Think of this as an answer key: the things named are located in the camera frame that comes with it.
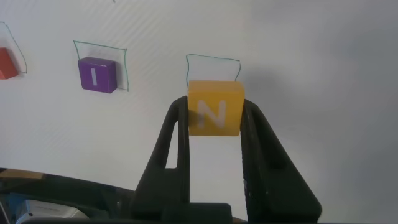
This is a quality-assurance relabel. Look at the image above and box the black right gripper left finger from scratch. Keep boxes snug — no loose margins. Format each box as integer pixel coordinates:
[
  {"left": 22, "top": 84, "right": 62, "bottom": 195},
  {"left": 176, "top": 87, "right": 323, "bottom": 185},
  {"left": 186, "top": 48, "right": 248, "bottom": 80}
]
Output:
[{"left": 128, "top": 95, "right": 192, "bottom": 220}]

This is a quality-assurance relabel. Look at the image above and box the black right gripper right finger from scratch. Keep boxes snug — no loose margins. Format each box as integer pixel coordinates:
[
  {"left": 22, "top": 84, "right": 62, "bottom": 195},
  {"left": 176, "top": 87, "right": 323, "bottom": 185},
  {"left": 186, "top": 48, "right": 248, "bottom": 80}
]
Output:
[{"left": 239, "top": 98, "right": 323, "bottom": 223}]

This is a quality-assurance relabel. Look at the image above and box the yellow letter N block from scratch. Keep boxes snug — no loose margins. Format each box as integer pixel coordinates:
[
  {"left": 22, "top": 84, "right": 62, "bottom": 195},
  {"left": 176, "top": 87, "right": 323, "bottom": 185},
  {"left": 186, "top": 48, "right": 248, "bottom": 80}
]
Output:
[{"left": 187, "top": 80, "right": 246, "bottom": 137}]

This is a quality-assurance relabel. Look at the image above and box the dark robot torso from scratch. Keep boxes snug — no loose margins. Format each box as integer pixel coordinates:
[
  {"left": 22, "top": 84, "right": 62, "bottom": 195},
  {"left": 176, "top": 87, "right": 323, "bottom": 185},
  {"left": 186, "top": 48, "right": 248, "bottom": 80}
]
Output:
[{"left": 0, "top": 167, "right": 137, "bottom": 224}]

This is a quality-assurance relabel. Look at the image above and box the purple letter I block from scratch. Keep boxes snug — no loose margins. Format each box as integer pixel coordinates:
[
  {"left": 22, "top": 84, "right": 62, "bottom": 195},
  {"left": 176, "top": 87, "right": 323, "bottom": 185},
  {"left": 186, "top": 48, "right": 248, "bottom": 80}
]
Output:
[{"left": 77, "top": 56, "right": 118, "bottom": 94}]

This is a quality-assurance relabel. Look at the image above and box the orange letter A block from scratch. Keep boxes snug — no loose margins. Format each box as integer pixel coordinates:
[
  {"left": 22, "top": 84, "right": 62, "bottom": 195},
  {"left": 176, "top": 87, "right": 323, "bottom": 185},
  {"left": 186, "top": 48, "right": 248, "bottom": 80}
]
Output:
[{"left": 0, "top": 47, "right": 19, "bottom": 80}]

